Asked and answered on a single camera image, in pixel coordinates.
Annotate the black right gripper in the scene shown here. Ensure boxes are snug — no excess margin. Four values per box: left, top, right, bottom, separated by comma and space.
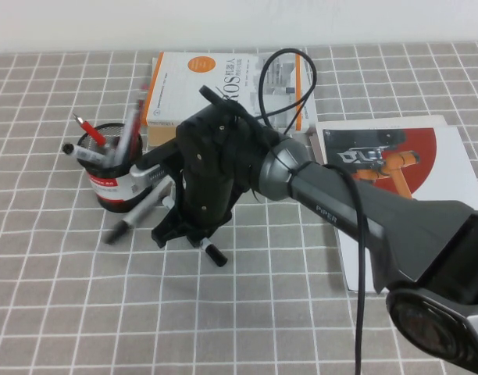
130, 104, 280, 250

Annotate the white marker black cap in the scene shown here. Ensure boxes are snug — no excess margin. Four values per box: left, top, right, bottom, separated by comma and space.
160, 195, 229, 268
102, 179, 174, 245

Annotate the black mesh pen holder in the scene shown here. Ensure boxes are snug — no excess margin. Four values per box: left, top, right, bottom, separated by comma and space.
77, 122, 154, 214

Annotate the clear gel pen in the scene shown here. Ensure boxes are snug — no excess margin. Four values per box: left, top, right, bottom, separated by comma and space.
112, 109, 137, 166

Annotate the red ink gel pen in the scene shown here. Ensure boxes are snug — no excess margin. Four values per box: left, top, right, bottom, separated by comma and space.
128, 99, 145, 136

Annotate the red ballpoint pen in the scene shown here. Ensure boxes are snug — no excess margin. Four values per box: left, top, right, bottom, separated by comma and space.
71, 112, 108, 148

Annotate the white marker with barcode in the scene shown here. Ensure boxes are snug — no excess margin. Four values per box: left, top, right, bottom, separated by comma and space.
61, 141, 108, 167

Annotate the white orange ROS book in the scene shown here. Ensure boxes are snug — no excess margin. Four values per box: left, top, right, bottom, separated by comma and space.
141, 51, 305, 132

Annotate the grey checked tablecloth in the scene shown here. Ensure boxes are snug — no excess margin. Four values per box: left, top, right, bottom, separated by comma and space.
0, 42, 478, 375

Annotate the black camera cable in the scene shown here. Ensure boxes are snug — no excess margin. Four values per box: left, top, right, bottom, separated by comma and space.
254, 47, 371, 375

